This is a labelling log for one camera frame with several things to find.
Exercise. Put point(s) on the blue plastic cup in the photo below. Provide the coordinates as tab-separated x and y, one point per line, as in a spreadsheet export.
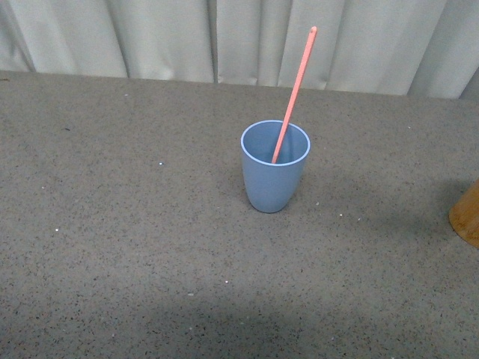
270	185

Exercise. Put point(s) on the white curtain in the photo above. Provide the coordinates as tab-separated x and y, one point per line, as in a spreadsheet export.
418	48

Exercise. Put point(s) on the bamboo chopstick holder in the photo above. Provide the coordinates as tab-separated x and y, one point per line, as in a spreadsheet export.
463	216

